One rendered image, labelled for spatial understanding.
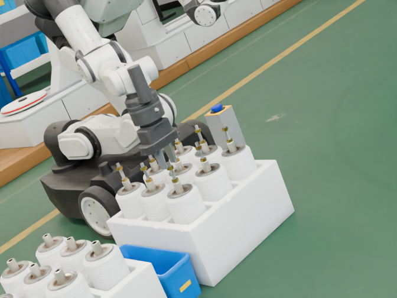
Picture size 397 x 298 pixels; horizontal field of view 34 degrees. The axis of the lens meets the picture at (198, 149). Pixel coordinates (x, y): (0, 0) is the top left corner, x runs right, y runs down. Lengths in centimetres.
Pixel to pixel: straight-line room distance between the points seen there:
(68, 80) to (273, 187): 253
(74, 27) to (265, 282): 90
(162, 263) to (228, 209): 24
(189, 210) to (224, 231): 12
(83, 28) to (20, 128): 204
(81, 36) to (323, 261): 93
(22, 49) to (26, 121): 313
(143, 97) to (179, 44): 304
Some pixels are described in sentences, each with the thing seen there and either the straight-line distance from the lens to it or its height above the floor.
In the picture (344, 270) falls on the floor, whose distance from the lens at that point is 167.
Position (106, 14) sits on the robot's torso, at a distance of 214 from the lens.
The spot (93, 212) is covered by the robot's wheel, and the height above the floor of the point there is 11.
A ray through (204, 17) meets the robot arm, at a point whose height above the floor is 59.
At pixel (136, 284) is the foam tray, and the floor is 16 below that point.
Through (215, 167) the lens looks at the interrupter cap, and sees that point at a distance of 186.
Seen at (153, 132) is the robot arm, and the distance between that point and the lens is 171.
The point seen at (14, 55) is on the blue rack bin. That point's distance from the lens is 693.
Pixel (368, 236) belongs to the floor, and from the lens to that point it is 178.
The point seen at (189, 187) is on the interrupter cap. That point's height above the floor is 25.
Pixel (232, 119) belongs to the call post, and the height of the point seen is 27.
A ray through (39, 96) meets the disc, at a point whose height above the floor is 31.
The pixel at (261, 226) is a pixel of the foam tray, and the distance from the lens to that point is 192.
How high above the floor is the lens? 88
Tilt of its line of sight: 18 degrees down
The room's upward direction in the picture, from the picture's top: 22 degrees counter-clockwise
